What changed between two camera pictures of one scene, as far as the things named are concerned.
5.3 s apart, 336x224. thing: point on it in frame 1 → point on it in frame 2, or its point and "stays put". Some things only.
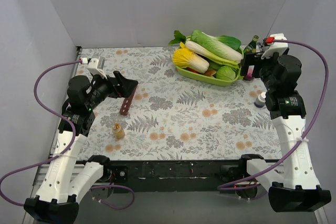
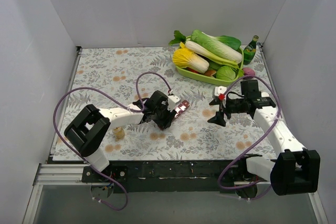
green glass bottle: (251, 46) stays put
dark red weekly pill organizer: (126, 103) → (181, 107)
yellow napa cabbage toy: (184, 57) stays put
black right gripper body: (252, 60) → (224, 107)
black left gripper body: (115, 85) → (166, 118)
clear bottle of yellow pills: (118, 133) stays put
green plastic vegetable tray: (212, 80) stays put
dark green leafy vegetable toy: (232, 41) stays put
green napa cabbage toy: (217, 44) stays put
